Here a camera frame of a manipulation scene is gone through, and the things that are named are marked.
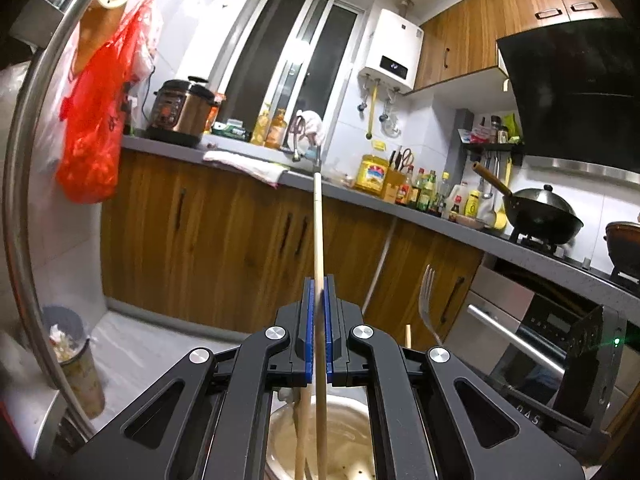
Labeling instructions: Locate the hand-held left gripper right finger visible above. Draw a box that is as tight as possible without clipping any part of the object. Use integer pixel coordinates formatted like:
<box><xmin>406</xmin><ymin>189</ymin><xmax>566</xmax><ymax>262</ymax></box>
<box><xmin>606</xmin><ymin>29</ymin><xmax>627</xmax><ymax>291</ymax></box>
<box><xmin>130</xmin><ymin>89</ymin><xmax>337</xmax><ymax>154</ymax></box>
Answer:
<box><xmin>322</xmin><ymin>274</ymin><xmax>586</xmax><ymax>480</ymax></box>

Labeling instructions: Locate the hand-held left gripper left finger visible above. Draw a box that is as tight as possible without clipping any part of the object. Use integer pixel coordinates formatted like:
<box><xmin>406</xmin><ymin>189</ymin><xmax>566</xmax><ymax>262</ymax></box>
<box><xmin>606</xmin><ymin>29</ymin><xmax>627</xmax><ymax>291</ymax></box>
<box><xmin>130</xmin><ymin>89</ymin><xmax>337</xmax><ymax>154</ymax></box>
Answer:
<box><xmin>87</xmin><ymin>275</ymin><xmax>318</xmax><ymax>480</ymax></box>

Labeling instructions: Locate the silver fork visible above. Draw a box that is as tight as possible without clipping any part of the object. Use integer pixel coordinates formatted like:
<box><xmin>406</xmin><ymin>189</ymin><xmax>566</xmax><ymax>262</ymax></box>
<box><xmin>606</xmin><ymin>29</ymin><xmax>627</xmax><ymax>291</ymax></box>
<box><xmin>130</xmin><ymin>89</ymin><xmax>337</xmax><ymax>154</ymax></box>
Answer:
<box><xmin>419</xmin><ymin>265</ymin><xmax>443</xmax><ymax>348</ymax></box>

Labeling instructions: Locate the cream ceramic double utensil holder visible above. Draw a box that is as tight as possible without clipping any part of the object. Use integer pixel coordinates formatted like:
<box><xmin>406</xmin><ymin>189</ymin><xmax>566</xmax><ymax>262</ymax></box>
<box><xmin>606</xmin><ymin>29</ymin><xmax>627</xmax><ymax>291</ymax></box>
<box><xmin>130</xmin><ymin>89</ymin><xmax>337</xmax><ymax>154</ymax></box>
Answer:
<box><xmin>265</xmin><ymin>395</ymin><xmax>381</xmax><ymax>480</ymax></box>

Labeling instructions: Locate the black gas stove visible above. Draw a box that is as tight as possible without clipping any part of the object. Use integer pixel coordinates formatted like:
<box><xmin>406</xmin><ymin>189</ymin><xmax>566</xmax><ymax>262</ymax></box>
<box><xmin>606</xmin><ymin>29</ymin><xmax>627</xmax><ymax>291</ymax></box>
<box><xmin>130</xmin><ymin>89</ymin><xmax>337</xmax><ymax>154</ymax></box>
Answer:
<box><xmin>510</xmin><ymin>232</ymin><xmax>640</xmax><ymax>286</ymax></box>

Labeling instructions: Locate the stainless steel built-in oven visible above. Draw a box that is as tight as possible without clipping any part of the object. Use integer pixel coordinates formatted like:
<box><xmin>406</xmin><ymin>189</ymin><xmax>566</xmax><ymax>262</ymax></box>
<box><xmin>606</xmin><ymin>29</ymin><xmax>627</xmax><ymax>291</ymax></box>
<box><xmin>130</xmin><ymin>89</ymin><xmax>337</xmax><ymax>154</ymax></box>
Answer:
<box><xmin>465</xmin><ymin>255</ymin><xmax>640</xmax><ymax>441</ymax></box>

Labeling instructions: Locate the wooden lower kitchen cabinet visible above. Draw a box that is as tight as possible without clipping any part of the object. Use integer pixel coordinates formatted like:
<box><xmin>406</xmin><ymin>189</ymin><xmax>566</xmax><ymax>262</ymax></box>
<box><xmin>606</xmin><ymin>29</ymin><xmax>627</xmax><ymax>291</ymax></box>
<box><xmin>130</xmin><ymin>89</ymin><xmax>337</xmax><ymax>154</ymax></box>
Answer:
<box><xmin>100</xmin><ymin>150</ymin><xmax>486</xmax><ymax>346</ymax></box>

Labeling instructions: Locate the wooden kitchen cabinet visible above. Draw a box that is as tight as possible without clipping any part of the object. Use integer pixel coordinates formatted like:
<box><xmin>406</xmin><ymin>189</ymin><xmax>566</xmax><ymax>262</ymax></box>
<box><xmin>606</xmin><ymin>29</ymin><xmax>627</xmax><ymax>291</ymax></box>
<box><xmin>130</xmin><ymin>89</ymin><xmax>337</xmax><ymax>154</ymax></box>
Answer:
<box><xmin>414</xmin><ymin>0</ymin><xmax>623</xmax><ymax>93</ymax></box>
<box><xmin>100</xmin><ymin>150</ymin><xmax>486</xmax><ymax>346</ymax></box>

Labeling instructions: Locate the brown clay pot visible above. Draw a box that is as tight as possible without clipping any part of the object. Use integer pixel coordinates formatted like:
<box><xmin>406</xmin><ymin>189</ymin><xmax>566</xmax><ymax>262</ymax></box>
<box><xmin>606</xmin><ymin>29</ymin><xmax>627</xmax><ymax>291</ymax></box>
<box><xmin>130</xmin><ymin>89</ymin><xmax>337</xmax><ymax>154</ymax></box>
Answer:
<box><xmin>605</xmin><ymin>220</ymin><xmax>640</xmax><ymax>267</ymax></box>

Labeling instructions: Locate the large yellow oil jug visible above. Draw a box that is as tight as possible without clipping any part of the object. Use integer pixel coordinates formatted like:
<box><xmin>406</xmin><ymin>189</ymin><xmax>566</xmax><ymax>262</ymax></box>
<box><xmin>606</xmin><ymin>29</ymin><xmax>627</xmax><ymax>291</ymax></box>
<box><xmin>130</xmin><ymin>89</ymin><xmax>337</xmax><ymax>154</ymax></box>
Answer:
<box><xmin>355</xmin><ymin>152</ymin><xmax>391</xmax><ymax>193</ymax></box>

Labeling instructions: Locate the knife block with scissors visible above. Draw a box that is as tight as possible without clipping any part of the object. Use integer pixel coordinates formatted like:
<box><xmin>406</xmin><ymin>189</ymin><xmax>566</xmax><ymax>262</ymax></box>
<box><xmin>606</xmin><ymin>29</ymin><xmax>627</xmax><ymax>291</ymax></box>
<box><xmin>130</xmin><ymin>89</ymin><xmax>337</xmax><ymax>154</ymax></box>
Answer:
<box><xmin>382</xmin><ymin>146</ymin><xmax>416</xmax><ymax>201</ymax></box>

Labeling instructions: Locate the row of condiment bottles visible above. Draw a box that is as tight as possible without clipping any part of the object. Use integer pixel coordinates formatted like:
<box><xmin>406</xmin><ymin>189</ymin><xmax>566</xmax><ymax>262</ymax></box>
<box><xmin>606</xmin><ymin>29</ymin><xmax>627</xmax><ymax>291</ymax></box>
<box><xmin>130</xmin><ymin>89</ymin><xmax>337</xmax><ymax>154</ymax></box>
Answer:
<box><xmin>397</xmin><ymin>167</ymin><xmax>496</xmax><ymax>226</ymax></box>

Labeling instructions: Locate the white dish towel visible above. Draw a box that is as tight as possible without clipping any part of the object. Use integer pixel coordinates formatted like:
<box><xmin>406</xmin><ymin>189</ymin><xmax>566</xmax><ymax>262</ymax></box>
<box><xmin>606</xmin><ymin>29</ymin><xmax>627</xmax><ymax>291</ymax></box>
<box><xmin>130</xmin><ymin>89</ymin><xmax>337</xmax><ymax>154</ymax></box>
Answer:
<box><xmin>202</xmin><ymin>150</ymin><xmax>288</xmax><ymax>188</ymax></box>

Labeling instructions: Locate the metal kitchen faucet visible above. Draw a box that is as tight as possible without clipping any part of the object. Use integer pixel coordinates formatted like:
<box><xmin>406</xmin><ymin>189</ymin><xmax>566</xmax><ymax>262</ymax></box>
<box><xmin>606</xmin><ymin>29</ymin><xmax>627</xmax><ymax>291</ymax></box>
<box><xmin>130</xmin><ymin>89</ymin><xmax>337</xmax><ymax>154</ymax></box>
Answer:
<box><xmin>290</xmin><ymin>115</ymin><xmax>323</xmax><ymax>163</ymax></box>

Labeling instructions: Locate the amber oil bottle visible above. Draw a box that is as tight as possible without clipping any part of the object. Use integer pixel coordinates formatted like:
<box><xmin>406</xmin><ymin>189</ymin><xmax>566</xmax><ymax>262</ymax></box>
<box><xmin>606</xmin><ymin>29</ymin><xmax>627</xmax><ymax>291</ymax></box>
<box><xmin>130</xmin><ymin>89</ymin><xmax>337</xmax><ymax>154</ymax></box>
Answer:
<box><xmin>267</xmin><ymin>108</ymin><xmax>289</xmax><ymax>150</ymax></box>

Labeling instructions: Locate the white cloth on faucet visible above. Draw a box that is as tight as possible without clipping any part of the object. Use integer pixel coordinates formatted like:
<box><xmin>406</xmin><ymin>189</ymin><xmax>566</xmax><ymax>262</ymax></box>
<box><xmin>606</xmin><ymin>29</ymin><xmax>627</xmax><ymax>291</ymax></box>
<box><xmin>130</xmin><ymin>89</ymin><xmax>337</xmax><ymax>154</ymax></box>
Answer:
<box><xmin>295</xmin><ymin>109</ymin><xmax>328</xmax><ymax>146</ymax></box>

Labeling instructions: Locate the green flat box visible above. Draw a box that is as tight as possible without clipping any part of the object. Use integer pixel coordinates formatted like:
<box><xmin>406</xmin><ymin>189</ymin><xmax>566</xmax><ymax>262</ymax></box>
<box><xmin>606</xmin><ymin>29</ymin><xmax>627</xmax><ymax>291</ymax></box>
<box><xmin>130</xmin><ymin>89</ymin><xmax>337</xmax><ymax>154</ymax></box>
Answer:
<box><xmin>212</xmin><ymin>119</ymin><xmax>249</xmax><ymax>141</ymax></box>

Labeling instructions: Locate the orange lidded jar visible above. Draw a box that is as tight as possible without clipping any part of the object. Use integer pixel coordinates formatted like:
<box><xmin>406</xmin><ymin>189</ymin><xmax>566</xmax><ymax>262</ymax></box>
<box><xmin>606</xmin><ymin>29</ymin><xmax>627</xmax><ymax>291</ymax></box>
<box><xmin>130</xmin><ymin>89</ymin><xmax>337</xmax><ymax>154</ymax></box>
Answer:
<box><xmin>205</xmin><ymin>92</ymin><xmax>226</xmax><ymax>133</ymax></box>

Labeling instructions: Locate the trash bin with paper waste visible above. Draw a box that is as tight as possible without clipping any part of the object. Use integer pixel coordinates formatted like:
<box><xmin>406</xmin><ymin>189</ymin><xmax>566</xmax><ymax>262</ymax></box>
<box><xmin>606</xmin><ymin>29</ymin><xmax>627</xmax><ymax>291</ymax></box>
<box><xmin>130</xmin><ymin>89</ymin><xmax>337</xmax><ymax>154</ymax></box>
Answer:
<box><xmin>42</xmin><ymin>306</ymin><xmax>107</xmax><ymax>418</ymax></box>

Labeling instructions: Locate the copper electric pressure cooker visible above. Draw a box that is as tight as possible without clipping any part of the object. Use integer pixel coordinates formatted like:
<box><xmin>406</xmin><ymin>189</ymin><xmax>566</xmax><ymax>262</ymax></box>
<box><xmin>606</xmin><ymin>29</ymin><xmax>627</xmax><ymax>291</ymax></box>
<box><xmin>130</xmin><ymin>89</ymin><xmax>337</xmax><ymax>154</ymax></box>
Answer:
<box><xmin>145</xmin><ymin>76</ymin><xmax>221</xmax><ymax>148</ymax></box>

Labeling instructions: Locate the kitchen window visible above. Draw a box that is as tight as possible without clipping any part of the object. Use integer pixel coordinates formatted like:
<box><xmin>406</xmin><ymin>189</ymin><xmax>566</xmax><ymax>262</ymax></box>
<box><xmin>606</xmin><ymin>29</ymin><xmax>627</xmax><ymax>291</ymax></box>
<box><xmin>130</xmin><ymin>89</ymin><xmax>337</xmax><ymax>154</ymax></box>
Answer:
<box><xmin>210</xmin><ymin>0</ymin><xmax>368</xmax><ymax>153</ymax></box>

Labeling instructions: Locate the black range hood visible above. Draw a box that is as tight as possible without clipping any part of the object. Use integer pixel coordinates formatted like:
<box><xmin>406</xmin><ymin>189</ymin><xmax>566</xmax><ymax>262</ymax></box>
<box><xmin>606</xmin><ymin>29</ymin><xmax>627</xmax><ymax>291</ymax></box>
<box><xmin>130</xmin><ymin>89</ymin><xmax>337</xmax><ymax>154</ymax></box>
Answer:
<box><xmin>496</xmin><ymin>17</ymin><xmax>640</xmax><ymax>183</ymax></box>

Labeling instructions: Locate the red plastic bag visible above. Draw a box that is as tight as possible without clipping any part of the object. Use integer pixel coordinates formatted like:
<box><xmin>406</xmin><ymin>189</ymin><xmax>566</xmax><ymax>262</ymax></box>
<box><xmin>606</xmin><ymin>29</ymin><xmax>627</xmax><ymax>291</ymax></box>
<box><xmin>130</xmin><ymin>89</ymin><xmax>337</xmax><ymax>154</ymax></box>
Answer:
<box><xmin>55</xmin><ymin>0</ymin><xmax>161</xmax><ymax>206</ymax></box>

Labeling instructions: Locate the white plastic bag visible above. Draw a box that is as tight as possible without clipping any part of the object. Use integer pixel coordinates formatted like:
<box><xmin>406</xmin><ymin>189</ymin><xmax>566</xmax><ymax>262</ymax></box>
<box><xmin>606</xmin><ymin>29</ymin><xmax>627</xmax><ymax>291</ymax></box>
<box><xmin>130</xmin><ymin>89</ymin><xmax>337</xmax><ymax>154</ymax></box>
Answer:
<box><xmin>127</xmin><ymin>7</ymin><xmax>165</xmax><ymax>83</ymax></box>

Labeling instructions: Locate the wooden upper kitchen cabinet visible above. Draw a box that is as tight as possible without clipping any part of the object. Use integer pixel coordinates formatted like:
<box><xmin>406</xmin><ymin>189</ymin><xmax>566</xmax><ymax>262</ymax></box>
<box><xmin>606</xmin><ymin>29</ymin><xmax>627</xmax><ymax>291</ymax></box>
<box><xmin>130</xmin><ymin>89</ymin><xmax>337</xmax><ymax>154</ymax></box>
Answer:
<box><xmin>414</xmin><ymin>0</ymin><xmax>623</xmax><ymax>93</ymax></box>

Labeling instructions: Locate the black wok with wooden handle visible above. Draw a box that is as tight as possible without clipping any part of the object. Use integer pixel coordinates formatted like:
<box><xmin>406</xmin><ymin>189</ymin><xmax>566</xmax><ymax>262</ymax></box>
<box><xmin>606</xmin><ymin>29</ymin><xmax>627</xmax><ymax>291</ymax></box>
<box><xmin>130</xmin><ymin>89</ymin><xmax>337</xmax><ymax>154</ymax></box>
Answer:
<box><xmin>472</xmin><ymin>162</ymin><xmax>585</xmax><ymax>246</ymax></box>

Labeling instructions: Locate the black wall spice rack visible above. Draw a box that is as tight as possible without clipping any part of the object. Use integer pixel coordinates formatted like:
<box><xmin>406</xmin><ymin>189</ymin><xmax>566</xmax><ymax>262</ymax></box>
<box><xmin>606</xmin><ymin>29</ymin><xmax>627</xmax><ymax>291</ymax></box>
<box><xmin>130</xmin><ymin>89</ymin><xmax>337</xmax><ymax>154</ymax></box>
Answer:
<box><xmin>457</xmin><ymin>110</ymin><xmax>526</xmax><ymax>167</ymax></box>

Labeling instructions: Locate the white wall water heater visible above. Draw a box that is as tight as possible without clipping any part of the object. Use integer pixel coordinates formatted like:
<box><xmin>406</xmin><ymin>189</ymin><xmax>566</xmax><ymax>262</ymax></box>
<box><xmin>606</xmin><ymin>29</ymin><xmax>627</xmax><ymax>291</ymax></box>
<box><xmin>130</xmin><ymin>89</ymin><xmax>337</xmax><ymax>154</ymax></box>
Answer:
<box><xmin>359</xmin><ymin>8</ymin><xmax>425</xmax><ymax>93</ymax></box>

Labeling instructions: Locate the chrome curved refrigerator handle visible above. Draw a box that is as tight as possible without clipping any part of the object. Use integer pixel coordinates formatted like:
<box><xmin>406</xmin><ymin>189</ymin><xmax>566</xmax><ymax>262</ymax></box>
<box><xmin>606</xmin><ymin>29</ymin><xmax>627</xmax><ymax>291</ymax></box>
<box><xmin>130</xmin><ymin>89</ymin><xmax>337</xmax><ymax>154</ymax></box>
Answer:
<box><xmin>2</xmin><ymin>0</ymin><xmax>146</xmax><ymax>441</ymax></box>

